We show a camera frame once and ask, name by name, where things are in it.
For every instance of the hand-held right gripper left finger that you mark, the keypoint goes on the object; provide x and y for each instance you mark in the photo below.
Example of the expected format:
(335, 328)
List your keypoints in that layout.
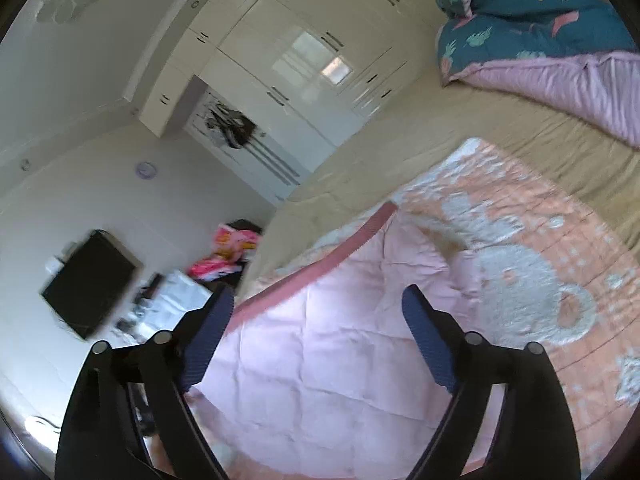
(210, 342)

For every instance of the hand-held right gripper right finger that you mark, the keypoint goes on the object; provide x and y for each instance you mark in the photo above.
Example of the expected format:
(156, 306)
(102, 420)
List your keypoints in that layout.
(427, 337)

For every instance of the pink quilted jacket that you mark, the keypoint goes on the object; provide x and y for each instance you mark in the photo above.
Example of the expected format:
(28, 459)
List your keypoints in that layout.
(310, 355)

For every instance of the white dresser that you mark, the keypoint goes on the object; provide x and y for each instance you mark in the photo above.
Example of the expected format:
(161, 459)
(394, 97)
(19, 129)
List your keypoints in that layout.
(180, 292)

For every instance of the pink printed bag pile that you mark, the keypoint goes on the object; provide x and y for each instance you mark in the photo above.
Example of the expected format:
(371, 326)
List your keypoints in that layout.
(227, 250)

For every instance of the orange bear printed blanket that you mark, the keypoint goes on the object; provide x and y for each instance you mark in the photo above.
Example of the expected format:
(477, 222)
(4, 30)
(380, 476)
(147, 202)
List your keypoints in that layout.
(550, 210)

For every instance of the white door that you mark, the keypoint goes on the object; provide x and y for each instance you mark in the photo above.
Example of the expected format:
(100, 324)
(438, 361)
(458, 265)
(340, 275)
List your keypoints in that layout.
(270, 170)

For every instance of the dark hanging bags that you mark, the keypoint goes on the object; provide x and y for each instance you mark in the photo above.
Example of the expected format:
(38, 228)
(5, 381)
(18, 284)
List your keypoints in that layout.
(230, 127)

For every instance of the white glossy wardrobe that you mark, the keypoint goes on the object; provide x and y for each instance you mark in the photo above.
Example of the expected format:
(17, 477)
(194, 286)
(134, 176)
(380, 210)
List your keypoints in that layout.
(280, 40)

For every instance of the teal and pink duvet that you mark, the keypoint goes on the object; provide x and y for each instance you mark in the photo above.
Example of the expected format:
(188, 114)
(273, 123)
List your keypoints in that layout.
(525, 15)

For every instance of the black wall television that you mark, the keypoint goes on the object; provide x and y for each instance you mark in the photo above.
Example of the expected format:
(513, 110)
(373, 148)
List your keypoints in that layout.
(90, 285)

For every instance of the round wall clock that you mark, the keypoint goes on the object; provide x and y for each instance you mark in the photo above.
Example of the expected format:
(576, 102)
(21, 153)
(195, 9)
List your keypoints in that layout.
(146, 170)

